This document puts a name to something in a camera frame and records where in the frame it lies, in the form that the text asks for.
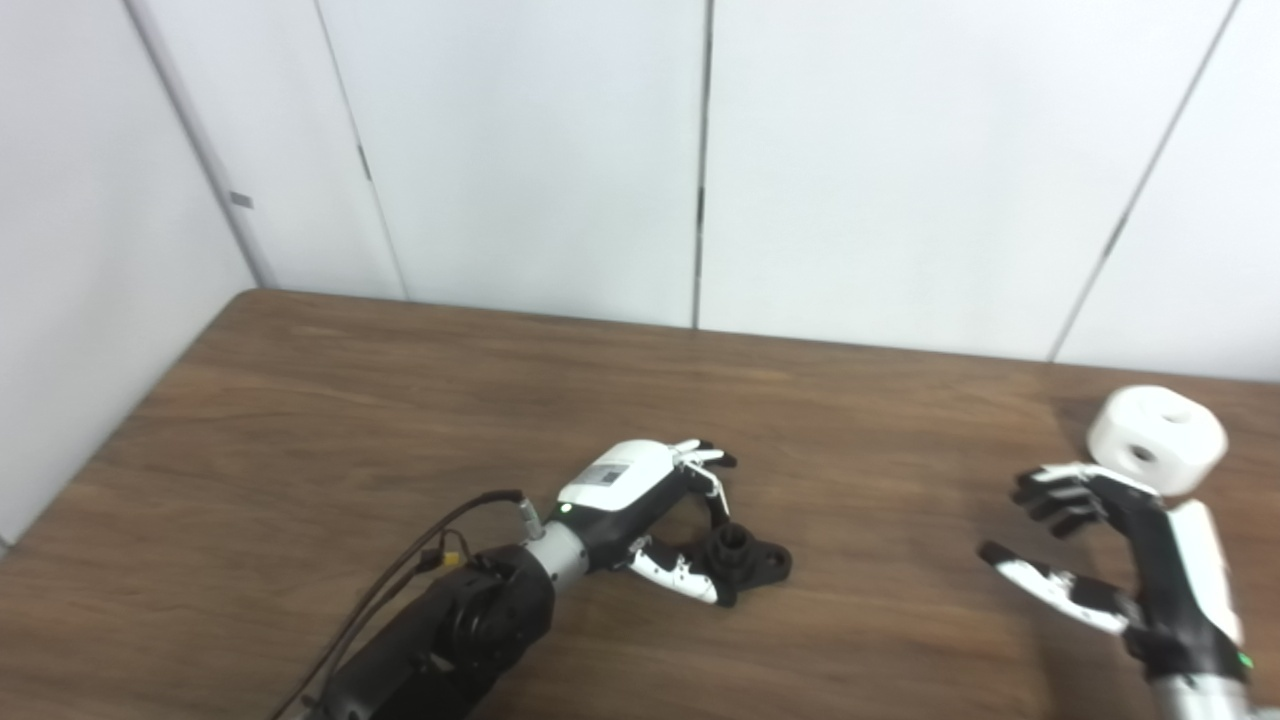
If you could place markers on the white and black left hand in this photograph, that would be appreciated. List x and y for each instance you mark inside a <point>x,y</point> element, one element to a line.
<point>615,480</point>

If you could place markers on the white and black right hand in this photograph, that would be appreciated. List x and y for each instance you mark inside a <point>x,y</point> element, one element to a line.
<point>1180,580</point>

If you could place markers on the round white piece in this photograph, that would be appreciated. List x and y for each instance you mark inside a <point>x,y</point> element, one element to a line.
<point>1160,430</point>

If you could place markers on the black flanged holder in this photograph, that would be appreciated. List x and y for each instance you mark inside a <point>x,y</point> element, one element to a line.
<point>760,562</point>

